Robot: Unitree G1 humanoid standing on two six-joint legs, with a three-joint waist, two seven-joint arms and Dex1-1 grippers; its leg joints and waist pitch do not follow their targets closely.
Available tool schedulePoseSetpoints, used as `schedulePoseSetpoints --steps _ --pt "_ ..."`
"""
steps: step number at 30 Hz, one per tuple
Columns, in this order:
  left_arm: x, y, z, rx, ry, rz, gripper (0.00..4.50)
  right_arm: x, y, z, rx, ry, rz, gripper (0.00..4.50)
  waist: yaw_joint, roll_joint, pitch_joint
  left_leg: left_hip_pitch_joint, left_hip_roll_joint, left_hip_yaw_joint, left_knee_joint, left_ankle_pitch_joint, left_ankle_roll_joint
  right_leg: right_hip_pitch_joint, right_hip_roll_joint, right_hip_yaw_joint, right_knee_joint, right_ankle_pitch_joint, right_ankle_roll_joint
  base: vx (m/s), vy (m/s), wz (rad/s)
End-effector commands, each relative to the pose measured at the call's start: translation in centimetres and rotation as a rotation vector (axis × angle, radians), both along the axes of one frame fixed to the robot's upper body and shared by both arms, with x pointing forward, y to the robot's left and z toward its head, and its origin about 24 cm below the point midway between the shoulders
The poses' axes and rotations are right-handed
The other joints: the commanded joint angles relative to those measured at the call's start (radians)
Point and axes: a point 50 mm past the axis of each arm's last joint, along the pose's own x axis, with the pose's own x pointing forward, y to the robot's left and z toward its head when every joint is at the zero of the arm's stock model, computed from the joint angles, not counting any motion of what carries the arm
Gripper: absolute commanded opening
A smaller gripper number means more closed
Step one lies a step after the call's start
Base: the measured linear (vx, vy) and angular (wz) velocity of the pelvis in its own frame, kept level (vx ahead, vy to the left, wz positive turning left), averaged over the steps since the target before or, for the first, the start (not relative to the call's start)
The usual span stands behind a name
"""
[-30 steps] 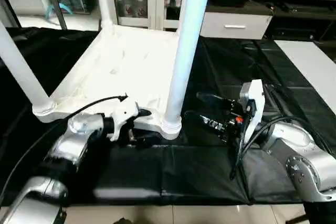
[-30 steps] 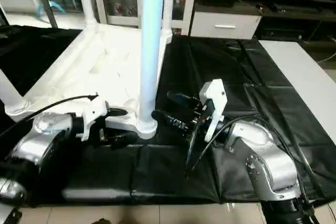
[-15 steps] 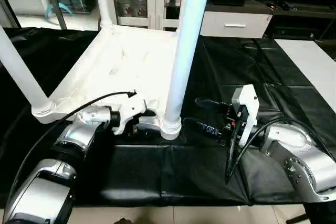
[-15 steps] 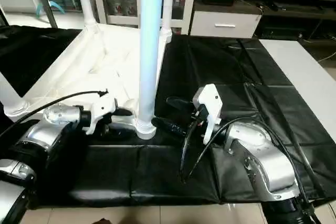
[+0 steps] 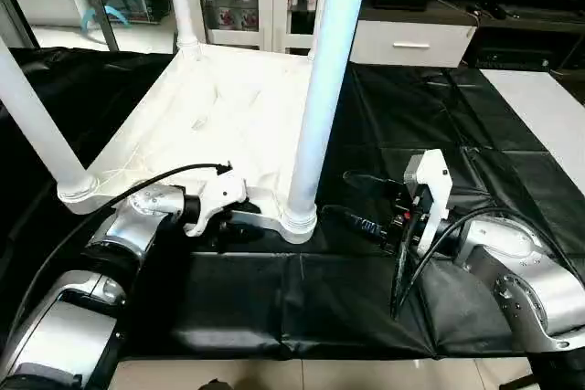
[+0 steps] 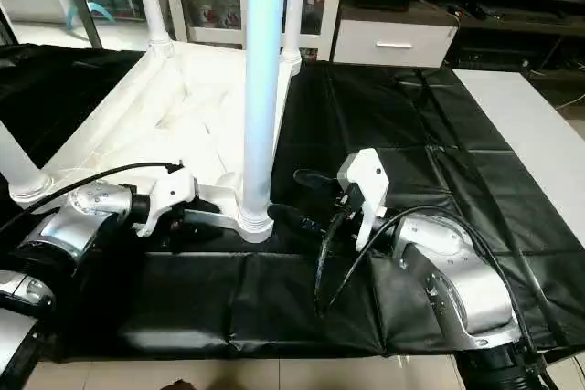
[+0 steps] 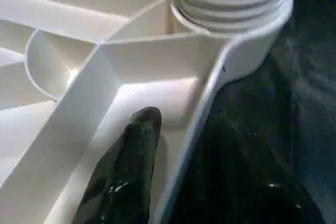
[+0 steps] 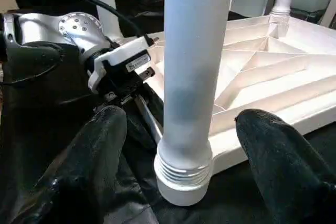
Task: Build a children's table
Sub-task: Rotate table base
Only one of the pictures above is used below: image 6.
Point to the white plastic table top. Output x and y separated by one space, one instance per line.
164 125

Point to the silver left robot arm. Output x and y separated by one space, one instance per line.
64 235

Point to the black plastic mat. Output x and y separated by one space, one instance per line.
430 134

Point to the white drawer unit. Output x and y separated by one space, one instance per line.
393 43

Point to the white glass-door cabinet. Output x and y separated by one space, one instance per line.
228 6

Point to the light blue plastic object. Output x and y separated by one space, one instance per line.
91 12

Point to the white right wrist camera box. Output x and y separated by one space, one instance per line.
364 184

